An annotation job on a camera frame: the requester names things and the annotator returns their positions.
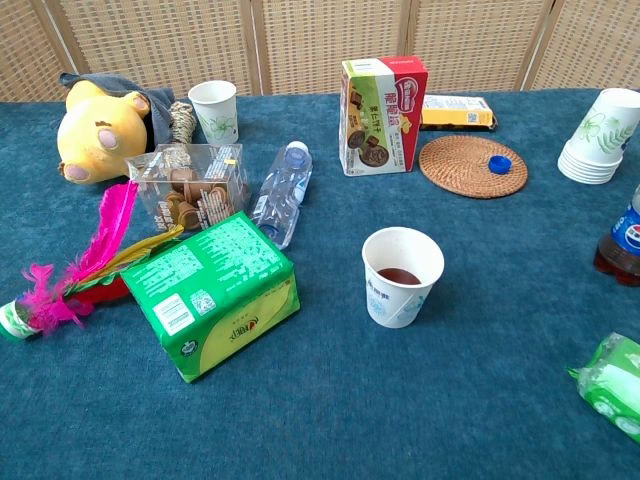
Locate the clear plastic water bottle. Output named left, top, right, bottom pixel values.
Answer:
left=248, top=140, right=314, bottom=251

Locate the green wet wipes pack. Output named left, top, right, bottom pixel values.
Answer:
left=566, top=331, right=640, bottom=445

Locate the woven folding screen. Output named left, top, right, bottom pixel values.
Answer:
left=0, top=0, right=640, bottom=104

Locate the paper cup with green flower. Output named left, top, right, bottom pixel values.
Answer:
left=187, top=80, right=240, bottom=146

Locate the red and green biscuit box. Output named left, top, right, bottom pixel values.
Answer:
left=339, top=55, right=430, bottom=177

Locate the blue table cover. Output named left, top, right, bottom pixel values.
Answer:
left=0, top=88, right=640, bottom=480

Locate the clear plastic cookie box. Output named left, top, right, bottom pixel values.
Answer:
left=124, top=143, right=251, bottom=234

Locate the pink feather shuttlecock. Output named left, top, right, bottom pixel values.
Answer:
left=0, top=180, right=185, bottom=343

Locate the large green tissue pack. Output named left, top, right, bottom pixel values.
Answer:
left=120, top=210, right=302, bottom=384

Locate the stack of floral paper cups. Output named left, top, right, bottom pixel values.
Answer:
left=557, top=87, right=640, bottom=186

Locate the orange snack box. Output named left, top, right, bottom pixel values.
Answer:
left=420, top=94, right=499, bottom=132

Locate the braided rope toy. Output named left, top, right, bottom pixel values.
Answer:
left=167, top=101, right=199, bottom=147

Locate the yellow plush toy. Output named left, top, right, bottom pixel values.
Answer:
left=56, top=79, right=152, bottom=186

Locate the small bottle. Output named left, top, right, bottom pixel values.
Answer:
left=593, top=183, right=640, bottom=287

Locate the round woven rattan coaster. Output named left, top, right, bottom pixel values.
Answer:
left=418, top=135, right=529, bottom=200

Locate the paper cup with blue print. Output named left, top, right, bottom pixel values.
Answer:
left=361, top=226, right=446, bottom=330

